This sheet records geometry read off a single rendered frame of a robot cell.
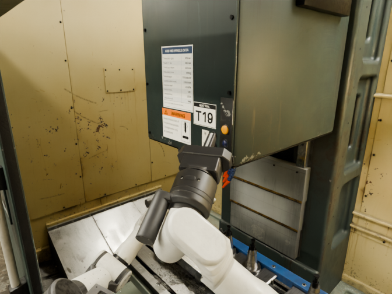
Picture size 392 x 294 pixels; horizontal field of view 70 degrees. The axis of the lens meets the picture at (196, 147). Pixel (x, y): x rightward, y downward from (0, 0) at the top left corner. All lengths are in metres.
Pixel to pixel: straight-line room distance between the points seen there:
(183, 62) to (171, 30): 0.11
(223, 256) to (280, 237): 1.18
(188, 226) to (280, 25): 0.64
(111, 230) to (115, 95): 0.93
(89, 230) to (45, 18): 1.33
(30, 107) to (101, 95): 0.43
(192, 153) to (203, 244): 0.21
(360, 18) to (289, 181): 0.76
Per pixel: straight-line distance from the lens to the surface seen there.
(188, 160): 0.59
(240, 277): 0.52
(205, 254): 0.47
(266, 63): 0.85
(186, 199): 0.52
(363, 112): 1.67
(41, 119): 1.89
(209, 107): 0.83
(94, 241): 2.06
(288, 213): 1.56
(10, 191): 1.09
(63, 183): 2.02
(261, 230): 1.72
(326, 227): 1.54
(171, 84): 0.96
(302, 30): 1.01
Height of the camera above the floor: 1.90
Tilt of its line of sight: 17 degrees down
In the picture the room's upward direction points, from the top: straight up
